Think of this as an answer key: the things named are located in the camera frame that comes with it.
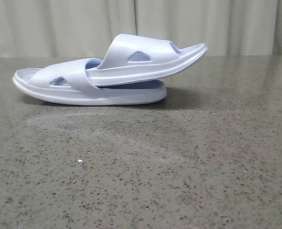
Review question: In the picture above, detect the light blue slipper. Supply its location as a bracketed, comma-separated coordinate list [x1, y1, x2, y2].
[86, 34, 207, 86]
[13, 58, 167, 105]

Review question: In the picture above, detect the beige background curtain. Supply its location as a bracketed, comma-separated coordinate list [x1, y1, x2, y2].
[0, 0, 282, 57]

